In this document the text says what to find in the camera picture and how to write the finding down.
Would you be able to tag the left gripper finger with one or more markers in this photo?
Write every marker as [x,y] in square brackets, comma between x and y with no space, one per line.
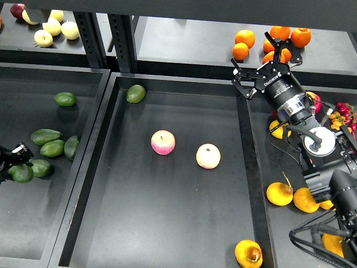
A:
[20,155]
[3,178]

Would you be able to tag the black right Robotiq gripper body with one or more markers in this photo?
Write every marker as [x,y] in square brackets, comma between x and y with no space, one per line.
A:
[278,86]

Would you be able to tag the dark green avocado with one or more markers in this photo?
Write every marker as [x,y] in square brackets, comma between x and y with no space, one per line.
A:
[21,173]

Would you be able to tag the yellow pear with stem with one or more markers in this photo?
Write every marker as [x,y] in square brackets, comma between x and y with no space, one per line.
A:
[248,254]

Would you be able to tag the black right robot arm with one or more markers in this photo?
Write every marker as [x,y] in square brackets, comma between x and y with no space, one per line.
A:
[324,160]

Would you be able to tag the green avocado lower cluster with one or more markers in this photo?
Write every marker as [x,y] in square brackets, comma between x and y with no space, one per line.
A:
[41,168]

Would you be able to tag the dark avocado upper cluster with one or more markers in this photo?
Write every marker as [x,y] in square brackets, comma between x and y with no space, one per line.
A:
[45,135]

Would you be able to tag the green avocado in cluster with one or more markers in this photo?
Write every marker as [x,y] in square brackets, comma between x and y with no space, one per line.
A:
[53,148]

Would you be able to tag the yellow pear upper right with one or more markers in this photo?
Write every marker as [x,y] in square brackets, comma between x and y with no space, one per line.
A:
[278,129]

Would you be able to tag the green avocado top left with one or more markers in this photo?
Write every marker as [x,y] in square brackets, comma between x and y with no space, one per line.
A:
[65,99]

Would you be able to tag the yellow pear long stem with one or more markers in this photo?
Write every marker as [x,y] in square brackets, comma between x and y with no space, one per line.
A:
[279,193]

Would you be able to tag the round green avocado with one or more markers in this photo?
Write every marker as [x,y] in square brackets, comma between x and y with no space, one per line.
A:
[135,93]

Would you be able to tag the yellow pear middle right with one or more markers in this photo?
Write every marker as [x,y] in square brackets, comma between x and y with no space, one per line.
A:
[304,201]

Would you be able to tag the yellow pear far right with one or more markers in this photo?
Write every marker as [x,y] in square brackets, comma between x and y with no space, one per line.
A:
[326,205]

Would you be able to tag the yellow pear bottom right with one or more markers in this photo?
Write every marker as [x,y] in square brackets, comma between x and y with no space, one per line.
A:
[333,243]

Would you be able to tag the orange centre small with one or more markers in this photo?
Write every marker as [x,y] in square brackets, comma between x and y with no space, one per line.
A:
[267,46]

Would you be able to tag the orange small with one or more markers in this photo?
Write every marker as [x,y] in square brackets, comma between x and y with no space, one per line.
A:
[287,54]
[267,46]

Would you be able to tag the orange right small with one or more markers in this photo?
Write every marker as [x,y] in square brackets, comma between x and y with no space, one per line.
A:
[287,54]

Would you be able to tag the orange front large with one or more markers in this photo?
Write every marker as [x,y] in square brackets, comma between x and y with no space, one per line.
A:
[269,57]

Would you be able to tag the orange top right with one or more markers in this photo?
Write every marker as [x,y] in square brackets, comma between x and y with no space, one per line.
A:
[301,37]

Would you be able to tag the orange top left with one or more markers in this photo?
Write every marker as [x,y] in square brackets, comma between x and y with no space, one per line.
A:
[245,36]

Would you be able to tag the orange lower left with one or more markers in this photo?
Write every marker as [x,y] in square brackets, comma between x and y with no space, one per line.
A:
[240,51]

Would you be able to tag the red apple right tray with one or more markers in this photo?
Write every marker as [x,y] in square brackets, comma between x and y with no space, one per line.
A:
[314,102]

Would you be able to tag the black left tray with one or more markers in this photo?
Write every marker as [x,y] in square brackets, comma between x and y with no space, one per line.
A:
[33,213]

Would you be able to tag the orange cherry tomato bunch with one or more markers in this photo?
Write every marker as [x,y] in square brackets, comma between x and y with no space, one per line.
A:
[337,120]

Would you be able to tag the pale yellow pink apple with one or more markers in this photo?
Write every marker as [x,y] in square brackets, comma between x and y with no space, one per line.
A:
[208,156]

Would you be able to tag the red cherry tomato bunch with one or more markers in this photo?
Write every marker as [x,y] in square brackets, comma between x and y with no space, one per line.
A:
[347,115]

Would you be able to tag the pink red apple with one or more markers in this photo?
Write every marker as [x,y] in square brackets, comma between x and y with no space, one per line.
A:
[163,142]

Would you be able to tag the black right tray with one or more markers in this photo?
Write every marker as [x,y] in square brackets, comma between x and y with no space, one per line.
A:
[281,173]

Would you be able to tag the large black centre tray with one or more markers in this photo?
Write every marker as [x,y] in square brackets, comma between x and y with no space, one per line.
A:
[142,209]

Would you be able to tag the pale yellow apple front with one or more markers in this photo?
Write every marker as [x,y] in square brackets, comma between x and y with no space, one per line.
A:
[43,38]

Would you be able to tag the pale yellow apple middle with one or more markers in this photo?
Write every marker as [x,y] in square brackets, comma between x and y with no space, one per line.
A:
[52,26]

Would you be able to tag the pale yellow apple right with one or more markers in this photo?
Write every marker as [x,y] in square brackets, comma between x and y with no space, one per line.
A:
[70,30]

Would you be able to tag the dark red apple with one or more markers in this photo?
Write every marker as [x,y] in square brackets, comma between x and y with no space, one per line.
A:
[16,10]

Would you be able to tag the pale yellow apple back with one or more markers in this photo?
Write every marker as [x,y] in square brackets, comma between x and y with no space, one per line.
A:
[57,14]

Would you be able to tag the dark avocado by wall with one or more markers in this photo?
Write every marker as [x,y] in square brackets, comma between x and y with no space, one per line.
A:
[71,147]

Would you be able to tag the black perforated shelf post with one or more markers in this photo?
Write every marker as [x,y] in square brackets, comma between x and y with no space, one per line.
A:
[124,43]

